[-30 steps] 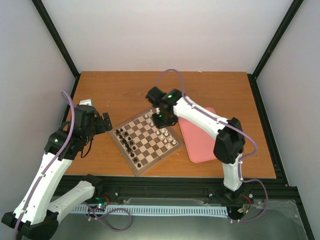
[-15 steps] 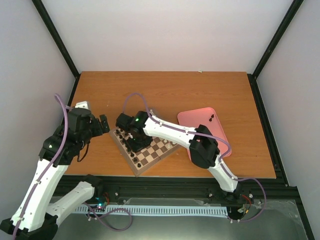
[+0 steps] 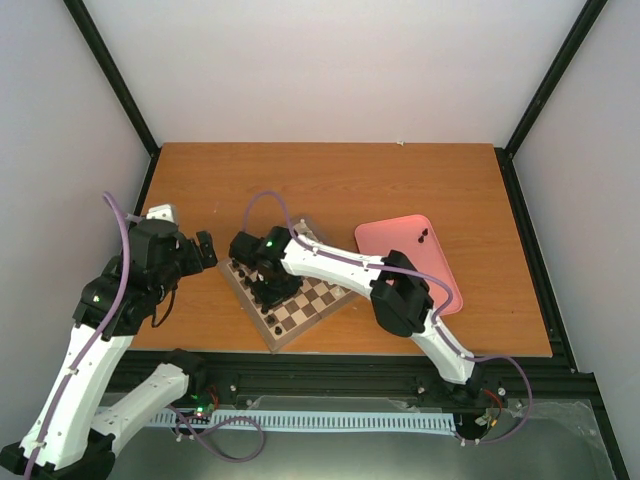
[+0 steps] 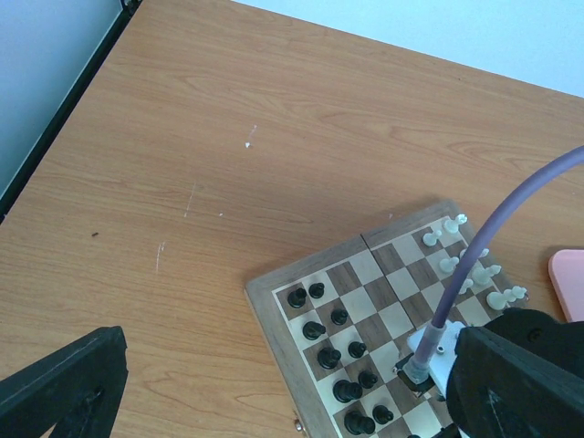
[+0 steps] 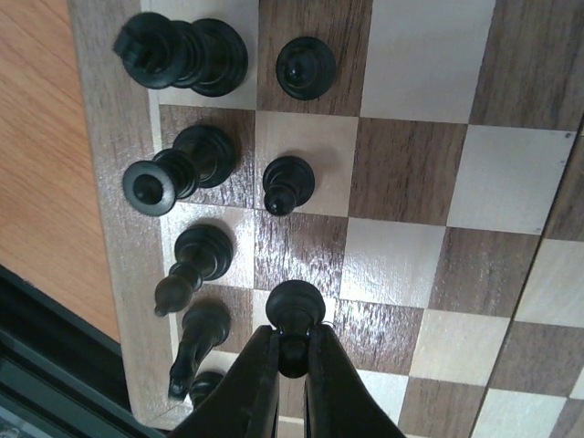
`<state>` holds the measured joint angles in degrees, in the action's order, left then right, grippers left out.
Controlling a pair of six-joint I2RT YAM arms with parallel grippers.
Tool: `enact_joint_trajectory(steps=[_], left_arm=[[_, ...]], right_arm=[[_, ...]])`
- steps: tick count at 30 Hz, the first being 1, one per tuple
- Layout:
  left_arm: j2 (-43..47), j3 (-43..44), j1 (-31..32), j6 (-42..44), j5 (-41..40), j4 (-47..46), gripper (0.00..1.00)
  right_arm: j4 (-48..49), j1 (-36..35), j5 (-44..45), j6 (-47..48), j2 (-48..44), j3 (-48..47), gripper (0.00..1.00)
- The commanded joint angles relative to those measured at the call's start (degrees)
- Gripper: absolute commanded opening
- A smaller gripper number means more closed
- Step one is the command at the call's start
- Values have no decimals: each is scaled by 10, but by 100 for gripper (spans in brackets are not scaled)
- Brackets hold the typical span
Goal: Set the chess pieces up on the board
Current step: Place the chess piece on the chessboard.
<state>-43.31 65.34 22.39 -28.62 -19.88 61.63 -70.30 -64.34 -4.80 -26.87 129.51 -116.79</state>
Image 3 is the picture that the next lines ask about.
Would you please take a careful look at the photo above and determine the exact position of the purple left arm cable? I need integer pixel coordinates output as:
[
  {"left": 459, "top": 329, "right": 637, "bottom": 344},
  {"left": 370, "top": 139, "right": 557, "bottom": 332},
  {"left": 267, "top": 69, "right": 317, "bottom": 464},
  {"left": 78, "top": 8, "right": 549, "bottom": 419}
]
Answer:
[{"left": 22, "top": 191, "right": 266, "bottom": 480}]

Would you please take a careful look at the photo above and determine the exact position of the pink plastic tray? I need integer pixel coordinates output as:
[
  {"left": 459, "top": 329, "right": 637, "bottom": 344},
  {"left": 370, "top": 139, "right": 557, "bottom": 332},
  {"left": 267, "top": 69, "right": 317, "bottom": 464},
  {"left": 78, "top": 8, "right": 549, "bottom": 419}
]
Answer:
[{"left": 354, "top": 214, "right": 463, "bottom": 315}]

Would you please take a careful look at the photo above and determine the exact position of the wooden chess board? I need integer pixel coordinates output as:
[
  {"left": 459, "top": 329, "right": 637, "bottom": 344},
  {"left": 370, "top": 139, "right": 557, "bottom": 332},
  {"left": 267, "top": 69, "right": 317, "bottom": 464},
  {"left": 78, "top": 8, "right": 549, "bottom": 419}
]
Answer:
[{"left": 219, "top": 226, "right": 356, "bottom": 353}]

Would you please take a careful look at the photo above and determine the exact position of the light blue cable duct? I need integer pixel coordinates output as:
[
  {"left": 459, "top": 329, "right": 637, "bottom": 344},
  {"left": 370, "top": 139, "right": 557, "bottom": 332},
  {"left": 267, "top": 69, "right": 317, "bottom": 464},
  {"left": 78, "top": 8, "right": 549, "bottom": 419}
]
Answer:
[{"left": 181, "top": 409, "right": 456, "bottom": 436}]

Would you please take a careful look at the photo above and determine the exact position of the black aluminium frame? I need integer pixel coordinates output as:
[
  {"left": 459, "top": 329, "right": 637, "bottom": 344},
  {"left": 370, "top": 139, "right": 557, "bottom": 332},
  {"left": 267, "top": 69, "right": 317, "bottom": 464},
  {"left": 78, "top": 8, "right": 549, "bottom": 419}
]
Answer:
[{"left": 65, "top": 1, "right": 629, "bottom": 479}]

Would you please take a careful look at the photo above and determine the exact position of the white chess pieces row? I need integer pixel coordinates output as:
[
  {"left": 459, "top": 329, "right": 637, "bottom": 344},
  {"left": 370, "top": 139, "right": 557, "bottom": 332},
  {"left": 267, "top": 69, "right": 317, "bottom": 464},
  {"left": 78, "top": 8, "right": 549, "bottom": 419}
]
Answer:
[{"left": 294, "top": 218, "right": 320, "bottom": 242}]

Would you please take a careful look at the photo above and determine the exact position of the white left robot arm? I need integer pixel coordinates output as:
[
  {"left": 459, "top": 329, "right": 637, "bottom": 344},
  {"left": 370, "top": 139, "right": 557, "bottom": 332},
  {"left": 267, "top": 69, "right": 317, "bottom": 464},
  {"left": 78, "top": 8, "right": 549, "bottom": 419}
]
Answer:
[{"left": 1, "top": 219, "right": 217, "bottom": 479}]

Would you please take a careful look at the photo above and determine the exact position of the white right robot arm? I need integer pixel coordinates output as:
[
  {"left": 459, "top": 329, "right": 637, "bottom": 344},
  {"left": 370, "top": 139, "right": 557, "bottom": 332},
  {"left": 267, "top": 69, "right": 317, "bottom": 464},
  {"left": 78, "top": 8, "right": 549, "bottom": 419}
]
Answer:
[{"left": 229, "top": 226, "right": 482, "bottom": 405}]

